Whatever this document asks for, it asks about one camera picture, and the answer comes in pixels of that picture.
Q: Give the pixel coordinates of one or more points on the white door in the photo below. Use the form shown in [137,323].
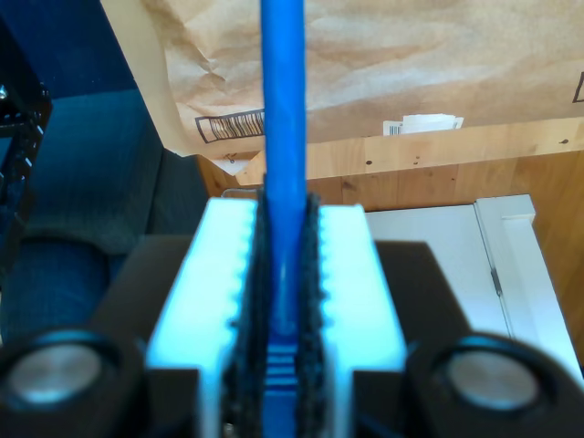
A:
[433,255]

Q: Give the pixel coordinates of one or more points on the brown paper mailer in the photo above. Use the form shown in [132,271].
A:
[410,55]

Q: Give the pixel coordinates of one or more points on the dark blue base box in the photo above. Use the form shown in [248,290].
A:
[91,45]

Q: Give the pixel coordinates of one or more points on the black rack frame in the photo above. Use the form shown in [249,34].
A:
[13,114]

